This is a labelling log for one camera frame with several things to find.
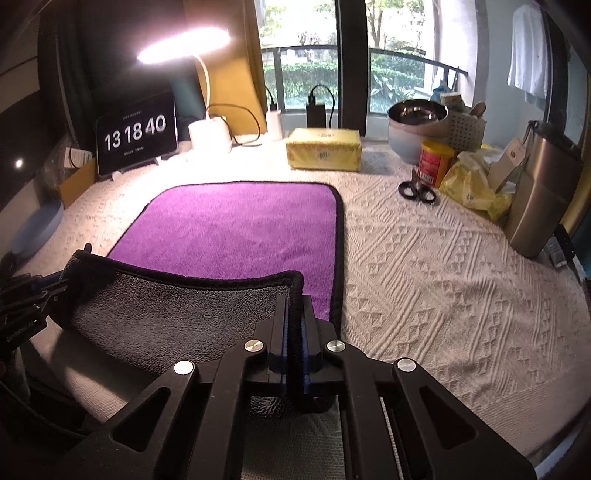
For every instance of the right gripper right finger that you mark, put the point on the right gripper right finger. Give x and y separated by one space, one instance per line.
318 376

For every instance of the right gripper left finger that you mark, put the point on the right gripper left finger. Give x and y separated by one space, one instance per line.
281 355

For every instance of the purple and grey towel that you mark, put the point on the purple and grey towel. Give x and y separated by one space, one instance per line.
201 266

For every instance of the blue plastic plate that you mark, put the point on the blue plastic plate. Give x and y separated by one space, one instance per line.
37 230

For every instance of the white textured tablecloth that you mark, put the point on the white textured tablecloth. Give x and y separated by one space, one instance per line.
458 357

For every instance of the yellow cardboard box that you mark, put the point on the yellow cardboard box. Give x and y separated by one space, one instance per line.
77 183

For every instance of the white tablet stand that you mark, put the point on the white tablet stand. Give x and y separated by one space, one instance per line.
114 176

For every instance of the black tablet clock display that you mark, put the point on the black tablet clock display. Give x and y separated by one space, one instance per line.
136 134

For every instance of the yellow tissue pack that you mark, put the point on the yellow tissue pack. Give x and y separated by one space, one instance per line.
324 149

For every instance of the white charger adapter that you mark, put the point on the white charger adapter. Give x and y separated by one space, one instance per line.
274 125

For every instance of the yellow plastic bag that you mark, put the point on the yellow plastic bag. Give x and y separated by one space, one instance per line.
466 182

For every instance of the red and yellow can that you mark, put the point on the red and yellow can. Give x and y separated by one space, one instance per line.
434 163

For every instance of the white desk lamp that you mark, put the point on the white desk lamp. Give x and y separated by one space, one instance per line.
181 57

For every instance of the black power bank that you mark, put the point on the black power bank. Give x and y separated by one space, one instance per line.
315 113

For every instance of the white ceramic bowl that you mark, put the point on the white ceramic bowl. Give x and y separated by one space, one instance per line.
406 140

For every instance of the stainless steel bowl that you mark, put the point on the stainless steel bowl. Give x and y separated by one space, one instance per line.
417 112

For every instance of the white perforated basket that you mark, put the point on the white perforated basket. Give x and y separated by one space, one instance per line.
466 132

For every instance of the yellow curtain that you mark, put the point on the yellow curtain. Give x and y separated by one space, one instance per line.
236 71

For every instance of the dark green curtain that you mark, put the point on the dark green curtain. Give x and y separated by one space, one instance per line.
88 49

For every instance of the stainless steel thermos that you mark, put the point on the stainless steel thermos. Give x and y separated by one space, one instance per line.
551 172

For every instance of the hanging white shirt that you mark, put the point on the hanging white shirt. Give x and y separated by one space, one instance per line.
528 70

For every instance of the black handled scissors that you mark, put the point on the black handled scissors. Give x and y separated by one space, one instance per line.
416 190

